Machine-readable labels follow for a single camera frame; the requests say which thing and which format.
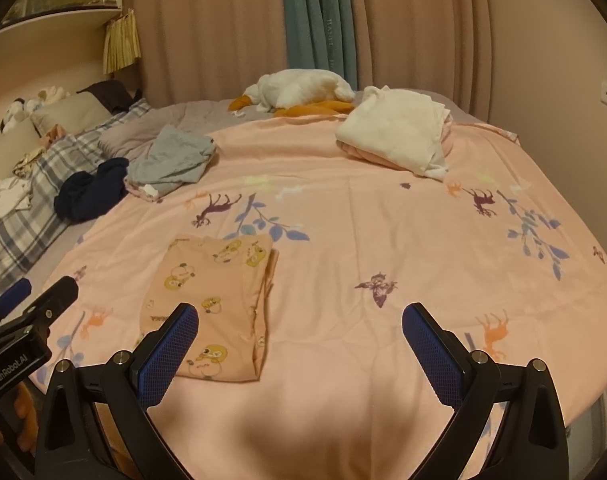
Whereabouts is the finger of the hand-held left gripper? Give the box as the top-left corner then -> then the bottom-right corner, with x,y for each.
0,280 -> 32,318
13,276 -> 80,336

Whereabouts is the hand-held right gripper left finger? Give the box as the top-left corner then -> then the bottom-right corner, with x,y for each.
33,302 -> 201,480

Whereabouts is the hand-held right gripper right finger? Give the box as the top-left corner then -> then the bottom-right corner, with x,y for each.
402,302 -> 570,480

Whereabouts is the peach cartoon print shirt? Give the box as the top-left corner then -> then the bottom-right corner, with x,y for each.
139,232 -> 280,383

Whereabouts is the white and orange clothes pile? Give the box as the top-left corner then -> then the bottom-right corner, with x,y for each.
228,68 -> 357,120

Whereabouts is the person's left hand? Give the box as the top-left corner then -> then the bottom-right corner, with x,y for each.
0,382 -> 38,461

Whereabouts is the plaid grey pillow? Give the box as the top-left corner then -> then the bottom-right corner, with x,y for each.
0,97 -> 154,281

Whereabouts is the white printed cloth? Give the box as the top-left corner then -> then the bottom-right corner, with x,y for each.
0,177 -> 34,216

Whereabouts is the navy cloth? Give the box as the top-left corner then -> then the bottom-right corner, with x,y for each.
54,157 -> 130,222

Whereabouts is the black yellow striped cloth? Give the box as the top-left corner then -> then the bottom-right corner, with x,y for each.
13,152 -> 44,176

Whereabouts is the pink animal print blanket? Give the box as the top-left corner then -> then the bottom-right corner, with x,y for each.
28,110 -> 607,480

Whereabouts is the small pink white cloth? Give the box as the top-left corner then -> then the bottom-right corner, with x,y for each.
124,180 -> 160,203

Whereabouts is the large beige pillow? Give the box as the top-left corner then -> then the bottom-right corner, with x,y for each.
0,120 -> 44,181

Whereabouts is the small beige pillow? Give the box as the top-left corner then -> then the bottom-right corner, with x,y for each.
30,92 -> 111,133

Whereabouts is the grey cloth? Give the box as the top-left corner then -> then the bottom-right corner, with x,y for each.
128,125 -> 218,196

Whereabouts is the pink folded cloth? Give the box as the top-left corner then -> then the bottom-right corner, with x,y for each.
339,115 -> 457,171

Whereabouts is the beige plush toy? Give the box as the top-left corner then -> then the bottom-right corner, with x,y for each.
26,86 -> 69,111

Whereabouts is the dark brown cloth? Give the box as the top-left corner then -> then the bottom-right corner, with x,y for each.
78,80 -> 143,113

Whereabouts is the white folded cloth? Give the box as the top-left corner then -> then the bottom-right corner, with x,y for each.
336,86 -> 454,181

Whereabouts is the small yellow curtain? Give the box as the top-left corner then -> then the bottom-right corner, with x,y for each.
103,8 -> 143,75

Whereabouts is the pink curtain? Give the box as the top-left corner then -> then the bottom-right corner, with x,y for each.
128,0 -> 599,111

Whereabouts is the teal curtain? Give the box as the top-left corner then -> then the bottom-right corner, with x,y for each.
282,0 -> 359,93

